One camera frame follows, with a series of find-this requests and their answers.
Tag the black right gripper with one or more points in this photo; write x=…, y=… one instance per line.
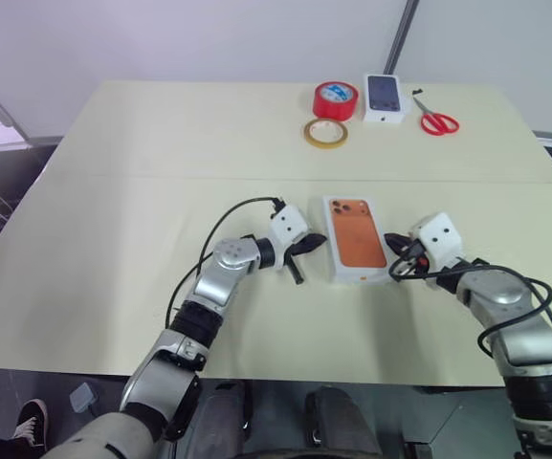
x=415, y=253

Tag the white blue phone box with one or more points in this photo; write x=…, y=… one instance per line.
x=383, y=93

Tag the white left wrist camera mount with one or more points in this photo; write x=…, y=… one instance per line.
x=287, y=224

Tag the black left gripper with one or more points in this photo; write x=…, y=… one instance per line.
x=291, y=251

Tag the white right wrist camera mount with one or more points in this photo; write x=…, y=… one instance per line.
x=440, y=236

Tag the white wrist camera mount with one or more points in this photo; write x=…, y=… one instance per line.
x=287, y=224
x=440, y=236

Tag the grey metal post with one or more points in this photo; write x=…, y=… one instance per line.
x=400, y=38

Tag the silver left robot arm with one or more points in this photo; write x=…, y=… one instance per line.
x=227, y=277

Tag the grey floor pedal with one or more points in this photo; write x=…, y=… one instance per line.
x=83, y=398

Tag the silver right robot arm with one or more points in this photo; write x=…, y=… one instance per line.
x=495, y=291

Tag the tan tape roll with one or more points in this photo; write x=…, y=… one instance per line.
x=325, y=144

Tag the black white sneaker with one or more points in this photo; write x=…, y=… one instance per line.
x=30, y=423

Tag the red tape roll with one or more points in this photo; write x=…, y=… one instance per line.
x=321, y=107

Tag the orange phone box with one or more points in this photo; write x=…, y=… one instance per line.
x=357, y=239

